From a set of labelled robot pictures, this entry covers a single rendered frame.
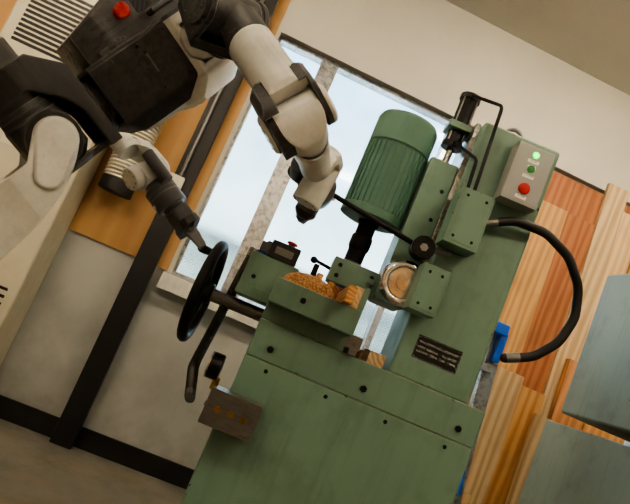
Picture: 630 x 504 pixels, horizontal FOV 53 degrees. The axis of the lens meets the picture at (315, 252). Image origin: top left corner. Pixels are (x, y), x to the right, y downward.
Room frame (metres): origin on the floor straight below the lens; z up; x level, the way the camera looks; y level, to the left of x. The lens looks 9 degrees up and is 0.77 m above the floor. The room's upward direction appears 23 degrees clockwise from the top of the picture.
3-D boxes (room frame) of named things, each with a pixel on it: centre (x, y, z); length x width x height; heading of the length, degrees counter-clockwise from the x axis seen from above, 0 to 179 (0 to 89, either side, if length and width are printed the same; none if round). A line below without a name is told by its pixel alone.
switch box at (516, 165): (1.58, -0.43, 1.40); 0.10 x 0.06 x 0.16; 91
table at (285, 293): (1.74, 0.00, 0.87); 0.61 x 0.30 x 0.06; 1
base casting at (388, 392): (1.71, -0.23, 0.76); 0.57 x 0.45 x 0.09; 91
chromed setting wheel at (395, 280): (1.59, -0.24, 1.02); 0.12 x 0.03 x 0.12; 91
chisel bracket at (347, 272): (1.71, -0.13, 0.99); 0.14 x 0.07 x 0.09; 91
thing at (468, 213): (1.56, -0.32, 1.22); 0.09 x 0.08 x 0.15; 91
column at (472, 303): (1.72, -0.40, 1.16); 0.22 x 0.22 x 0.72; 1
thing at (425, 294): (1.56, -0.29, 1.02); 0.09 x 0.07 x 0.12; 1
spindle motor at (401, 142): (1.71, -0.11, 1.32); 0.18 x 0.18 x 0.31
